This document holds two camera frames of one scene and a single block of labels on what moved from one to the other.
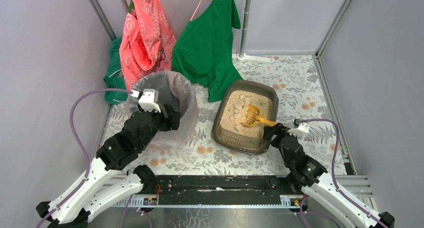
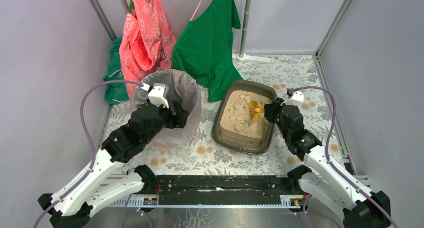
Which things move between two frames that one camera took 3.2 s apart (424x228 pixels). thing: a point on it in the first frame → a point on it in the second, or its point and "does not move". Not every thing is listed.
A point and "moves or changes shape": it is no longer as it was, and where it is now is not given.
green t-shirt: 203,54 does not move
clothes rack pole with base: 242,57 does not move
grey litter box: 229,134 does not move
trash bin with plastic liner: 152,90 does not move
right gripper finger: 269,131 → 272,111
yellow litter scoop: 251,115 moves or changes shape
